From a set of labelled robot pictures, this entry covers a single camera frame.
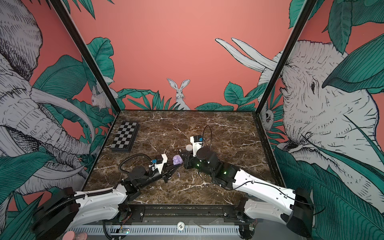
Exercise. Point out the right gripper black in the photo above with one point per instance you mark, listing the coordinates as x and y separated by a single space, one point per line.
189 162

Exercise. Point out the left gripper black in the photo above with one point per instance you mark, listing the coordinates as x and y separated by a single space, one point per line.
167 170

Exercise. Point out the purple earbud charging case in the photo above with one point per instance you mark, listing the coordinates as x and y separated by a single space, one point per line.
177 160

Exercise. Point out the black white checkerboard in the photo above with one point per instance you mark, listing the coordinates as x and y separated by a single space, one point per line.
125 137

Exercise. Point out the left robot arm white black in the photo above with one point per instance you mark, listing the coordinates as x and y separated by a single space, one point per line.
68 208

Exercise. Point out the white slotted cable duct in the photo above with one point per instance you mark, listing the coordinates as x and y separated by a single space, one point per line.
141 230

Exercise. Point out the pink round object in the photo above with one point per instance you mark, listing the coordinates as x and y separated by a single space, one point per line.
71 235

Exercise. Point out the black mounting rail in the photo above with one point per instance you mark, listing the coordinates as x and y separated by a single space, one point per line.
180 211

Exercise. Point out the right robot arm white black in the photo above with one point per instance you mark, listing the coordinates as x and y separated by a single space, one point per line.
292 208

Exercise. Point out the poker chip on duct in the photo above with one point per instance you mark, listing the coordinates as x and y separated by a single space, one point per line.
181 226

